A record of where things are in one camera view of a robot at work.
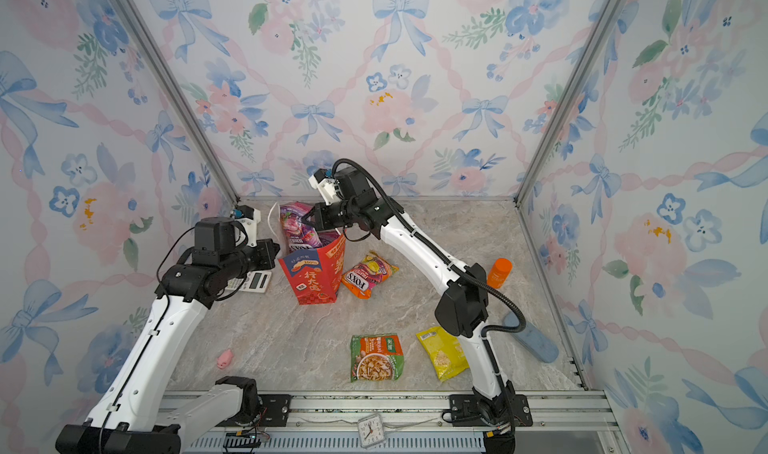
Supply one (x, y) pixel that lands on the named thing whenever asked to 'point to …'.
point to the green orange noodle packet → (376, 357)
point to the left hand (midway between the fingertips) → (279, 243)
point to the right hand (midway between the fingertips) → (303, 217)
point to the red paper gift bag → (315, 275)
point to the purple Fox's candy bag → (300, 234)
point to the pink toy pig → (225, 359)
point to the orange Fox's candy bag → (362, 277)
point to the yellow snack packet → (445, 351)
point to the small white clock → (370, 430)
